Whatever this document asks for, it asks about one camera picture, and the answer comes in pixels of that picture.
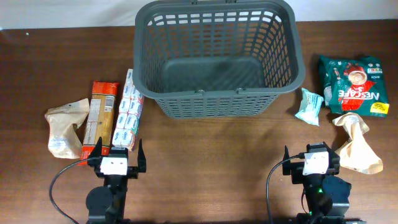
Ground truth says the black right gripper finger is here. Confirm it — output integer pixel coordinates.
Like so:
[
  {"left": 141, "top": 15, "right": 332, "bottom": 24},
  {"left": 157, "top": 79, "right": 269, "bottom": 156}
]
[
  {"left": 323, "top": 142, "right": 340, "bottom": 170},
  {"left": 282, "top": 146, "right": 291, "bottom": 175}
]

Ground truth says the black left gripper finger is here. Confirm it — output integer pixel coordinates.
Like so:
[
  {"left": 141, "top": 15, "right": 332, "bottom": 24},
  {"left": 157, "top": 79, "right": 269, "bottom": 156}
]
[
  {"left": 87, "top": 137, "right": 103, "bottom": 166},
  {"left": 137, "top": 139, "right": 147, "bottom": 173}
]

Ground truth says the brown paper pouch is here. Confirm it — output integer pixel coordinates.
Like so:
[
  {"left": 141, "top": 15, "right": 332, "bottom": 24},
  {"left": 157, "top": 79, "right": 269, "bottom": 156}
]
[
  {"left": 45, "top": 98, "right": 90, "bottom": 159},
  {"left": 332, "top": 112, "right": 384, "bottom": 175}
]

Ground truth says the orange spaghetti pasta packet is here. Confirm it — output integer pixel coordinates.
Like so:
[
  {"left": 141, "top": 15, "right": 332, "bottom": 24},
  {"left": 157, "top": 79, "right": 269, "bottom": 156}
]
[{"left": 80, "top": 82, "right": 119, "bottom": 159}]

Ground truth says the light teal tissue pack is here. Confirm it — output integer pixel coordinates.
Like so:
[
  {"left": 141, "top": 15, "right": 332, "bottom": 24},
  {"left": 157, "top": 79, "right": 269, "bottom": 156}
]
[{"left": 295, "top": 88, "right": 324, "bottom": 126}]

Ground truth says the Kleenex tissue multipack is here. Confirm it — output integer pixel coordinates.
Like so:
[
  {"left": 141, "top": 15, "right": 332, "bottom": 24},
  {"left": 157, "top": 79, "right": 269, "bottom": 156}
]
[{"left": 112, "top": 68, "right": 144, "bottom": 151}]

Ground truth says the green Nescafe coffee bag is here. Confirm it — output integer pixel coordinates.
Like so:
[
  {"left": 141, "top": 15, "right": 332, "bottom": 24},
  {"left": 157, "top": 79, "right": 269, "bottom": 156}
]
[{"left": 318, "top": 56, "right": 389, "bottom": 117}]

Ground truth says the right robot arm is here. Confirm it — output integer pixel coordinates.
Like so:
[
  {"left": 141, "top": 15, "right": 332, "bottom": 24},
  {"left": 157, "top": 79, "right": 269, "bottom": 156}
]
[{"left": 282, "top": 142, "right": 365, "bottom": 224}]

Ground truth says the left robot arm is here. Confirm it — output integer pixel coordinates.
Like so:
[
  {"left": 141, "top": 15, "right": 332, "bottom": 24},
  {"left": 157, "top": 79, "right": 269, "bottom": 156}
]
[{"left": 86, "top": 138, "right": 147, "bottom": 224}]

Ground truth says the grey plastic basket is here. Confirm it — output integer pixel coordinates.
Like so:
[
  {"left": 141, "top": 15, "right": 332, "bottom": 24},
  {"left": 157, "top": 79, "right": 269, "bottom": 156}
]
[{"left": 132, "top": 0, "right": 305, "bottom": 119}]

